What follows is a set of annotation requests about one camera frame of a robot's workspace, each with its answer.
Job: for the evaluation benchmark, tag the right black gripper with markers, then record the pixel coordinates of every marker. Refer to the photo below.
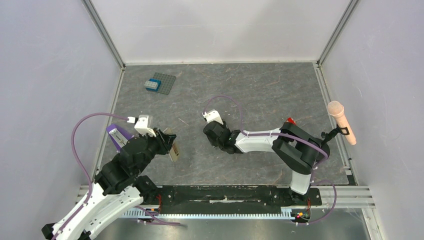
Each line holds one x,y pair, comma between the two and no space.
209,131

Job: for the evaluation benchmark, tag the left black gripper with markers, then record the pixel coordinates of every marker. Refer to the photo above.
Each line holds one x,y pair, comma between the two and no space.
165,141

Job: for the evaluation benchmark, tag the beige remote control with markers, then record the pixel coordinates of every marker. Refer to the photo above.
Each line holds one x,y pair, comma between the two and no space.
174,152

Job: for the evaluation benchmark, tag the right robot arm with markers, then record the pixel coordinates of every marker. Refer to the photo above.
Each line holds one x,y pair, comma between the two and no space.
299,150

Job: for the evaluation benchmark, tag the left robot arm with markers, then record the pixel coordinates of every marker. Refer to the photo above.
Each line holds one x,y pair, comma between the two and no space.
118,187

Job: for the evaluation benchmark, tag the grey lego brick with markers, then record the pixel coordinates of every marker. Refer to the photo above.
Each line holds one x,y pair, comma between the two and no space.
152,85

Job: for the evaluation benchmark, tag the blue lego brick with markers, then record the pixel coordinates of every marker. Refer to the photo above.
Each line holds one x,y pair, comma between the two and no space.
159,81

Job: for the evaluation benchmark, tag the grey lego baseplate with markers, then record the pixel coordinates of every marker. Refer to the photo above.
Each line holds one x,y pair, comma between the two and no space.
165,82

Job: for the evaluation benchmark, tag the red toy figure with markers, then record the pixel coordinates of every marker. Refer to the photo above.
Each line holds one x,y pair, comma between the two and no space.
290,120

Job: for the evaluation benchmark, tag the black microphone stand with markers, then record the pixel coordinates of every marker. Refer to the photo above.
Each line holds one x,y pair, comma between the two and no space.
328,136

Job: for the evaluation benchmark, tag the pink microphone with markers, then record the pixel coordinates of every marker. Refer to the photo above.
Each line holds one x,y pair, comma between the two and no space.
337,111

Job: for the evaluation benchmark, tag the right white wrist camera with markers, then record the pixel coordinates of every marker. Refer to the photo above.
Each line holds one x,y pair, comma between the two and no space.
212,116

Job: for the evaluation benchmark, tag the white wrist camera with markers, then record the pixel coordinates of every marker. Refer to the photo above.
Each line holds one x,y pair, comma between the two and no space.
212,116
142,124

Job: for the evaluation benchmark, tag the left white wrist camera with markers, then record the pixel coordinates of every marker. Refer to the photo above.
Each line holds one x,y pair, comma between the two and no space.
142,124

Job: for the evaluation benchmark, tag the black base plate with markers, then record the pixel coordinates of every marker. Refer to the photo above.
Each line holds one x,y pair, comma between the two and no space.
231,199

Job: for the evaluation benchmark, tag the white cable duct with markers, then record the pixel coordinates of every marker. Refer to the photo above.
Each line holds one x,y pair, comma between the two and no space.
284,214

